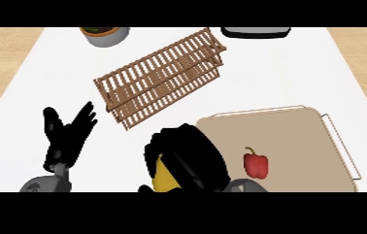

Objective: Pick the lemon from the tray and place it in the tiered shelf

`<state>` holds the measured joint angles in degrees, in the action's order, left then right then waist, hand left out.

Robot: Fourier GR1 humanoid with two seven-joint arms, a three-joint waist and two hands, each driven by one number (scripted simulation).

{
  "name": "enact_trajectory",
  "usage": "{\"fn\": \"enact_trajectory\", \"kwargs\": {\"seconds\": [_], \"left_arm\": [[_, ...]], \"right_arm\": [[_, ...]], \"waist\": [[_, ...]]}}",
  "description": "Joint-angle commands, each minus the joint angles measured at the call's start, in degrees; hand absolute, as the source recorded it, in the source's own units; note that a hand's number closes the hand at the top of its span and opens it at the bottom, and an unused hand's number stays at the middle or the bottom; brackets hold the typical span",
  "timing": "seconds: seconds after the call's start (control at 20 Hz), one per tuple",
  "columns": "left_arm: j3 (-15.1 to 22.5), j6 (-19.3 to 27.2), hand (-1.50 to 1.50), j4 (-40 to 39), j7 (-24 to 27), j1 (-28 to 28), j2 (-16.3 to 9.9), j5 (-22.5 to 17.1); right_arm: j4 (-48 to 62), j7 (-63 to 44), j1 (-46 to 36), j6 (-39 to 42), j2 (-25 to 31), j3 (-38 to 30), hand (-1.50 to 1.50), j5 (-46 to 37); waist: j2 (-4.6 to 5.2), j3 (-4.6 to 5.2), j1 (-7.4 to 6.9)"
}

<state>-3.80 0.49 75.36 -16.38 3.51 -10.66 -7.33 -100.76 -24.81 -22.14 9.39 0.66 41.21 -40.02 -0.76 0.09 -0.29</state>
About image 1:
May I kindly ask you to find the beige tray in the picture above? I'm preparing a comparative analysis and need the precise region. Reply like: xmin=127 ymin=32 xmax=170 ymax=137
xmin=195 ymin=105 xmax=363 ymax=193

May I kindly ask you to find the red bell pepper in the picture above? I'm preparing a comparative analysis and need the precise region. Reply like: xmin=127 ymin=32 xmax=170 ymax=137
xmin=242 ymin=146 xmax=270 ymax=181

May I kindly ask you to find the brown wooden tiered shelf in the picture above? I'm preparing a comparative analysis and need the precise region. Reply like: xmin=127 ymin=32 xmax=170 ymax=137
xmin=92 ymin=27 xmax=229 ymax=131

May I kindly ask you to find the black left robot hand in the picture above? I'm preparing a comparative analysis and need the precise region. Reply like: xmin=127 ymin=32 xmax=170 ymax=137
xmin=42 ymin=101 xmax=99 ymax=174

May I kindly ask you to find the grey plant pot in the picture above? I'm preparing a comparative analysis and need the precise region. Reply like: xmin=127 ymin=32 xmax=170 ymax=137
xmin=78 ymin=26 xmax=131 ymax=49

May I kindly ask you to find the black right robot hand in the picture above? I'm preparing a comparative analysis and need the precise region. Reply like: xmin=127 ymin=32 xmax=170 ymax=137
xmin=137 ymin=122 xmax=233 ymax=193

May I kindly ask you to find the yellow lemon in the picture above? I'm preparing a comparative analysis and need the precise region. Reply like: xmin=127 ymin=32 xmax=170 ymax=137
xmin=151 ymin=153 xmax=185 ymax=193

